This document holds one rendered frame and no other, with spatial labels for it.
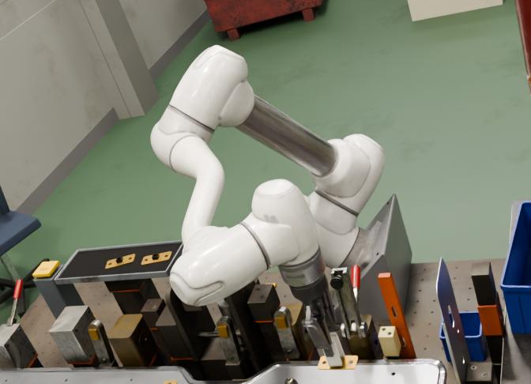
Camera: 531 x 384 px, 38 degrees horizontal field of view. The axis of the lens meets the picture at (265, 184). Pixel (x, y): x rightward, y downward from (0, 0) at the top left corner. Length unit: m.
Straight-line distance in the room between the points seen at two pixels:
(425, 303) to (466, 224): 1.54
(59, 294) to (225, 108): 0.80
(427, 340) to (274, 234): 0.95
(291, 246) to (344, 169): 0.83
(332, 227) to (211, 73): 0.66
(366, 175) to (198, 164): 0.69
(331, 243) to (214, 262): 0.95
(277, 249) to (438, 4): 5.16
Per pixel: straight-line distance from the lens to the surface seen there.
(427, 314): 2.36
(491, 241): 3.76
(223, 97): 1.90
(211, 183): 1.67
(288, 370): 1.87
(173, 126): 1.89
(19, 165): 5.64
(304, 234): 1.44
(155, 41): 7.34
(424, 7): 6.49
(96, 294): 3.04
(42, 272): 2.35
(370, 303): 2.34
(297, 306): 1.92
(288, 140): 2.09
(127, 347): 2.08
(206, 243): 1.42
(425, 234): 3.90
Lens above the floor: 2.23
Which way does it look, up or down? 28 degrees down
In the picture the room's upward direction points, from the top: 20 degrees counter-clockwise
